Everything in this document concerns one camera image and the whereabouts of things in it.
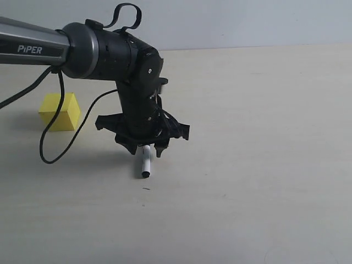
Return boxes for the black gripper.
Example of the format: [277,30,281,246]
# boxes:
[95,78,190,157]

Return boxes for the black and white marker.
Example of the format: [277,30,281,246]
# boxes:
[141,145,151,178]

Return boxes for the yellow cube block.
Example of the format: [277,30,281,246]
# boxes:
[38,93,81,131]

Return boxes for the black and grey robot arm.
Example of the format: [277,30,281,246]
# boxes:
[1,17,190,155]

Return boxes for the black cable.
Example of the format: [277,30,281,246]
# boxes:
[0,65,119,164]

